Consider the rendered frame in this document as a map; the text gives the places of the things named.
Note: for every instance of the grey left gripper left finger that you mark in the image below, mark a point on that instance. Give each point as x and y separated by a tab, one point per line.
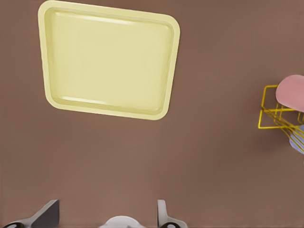
45	216

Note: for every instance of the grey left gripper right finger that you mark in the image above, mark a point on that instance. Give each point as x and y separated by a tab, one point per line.
164	215

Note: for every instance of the lavender plate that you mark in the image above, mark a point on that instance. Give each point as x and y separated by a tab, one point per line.
298	140

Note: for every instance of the pale yellow square tray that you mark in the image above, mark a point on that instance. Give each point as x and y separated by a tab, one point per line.
109	64

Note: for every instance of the pink plate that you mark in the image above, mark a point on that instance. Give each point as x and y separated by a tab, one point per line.
291	92

